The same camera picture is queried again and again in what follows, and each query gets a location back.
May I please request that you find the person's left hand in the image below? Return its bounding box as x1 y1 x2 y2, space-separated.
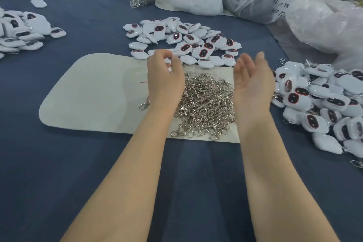
147 50 186 112

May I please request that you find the person's right hand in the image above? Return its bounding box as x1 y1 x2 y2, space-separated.
233 52 276 129

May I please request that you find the pile of metal clasps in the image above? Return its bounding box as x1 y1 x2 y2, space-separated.
170 71 236 140

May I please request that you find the pile of finished fobs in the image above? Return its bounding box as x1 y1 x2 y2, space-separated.
271 59 363 168

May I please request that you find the person's left forearm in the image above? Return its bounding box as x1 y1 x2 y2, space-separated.
59 109 178 242

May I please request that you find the person's right forearm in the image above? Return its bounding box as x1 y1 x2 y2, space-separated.
238 119 341 242

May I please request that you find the cream felt work mat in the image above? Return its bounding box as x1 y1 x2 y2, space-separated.
39 53 240 143

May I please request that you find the crumpled clear plastic bag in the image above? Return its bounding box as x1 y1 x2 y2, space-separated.
286 0 363 71

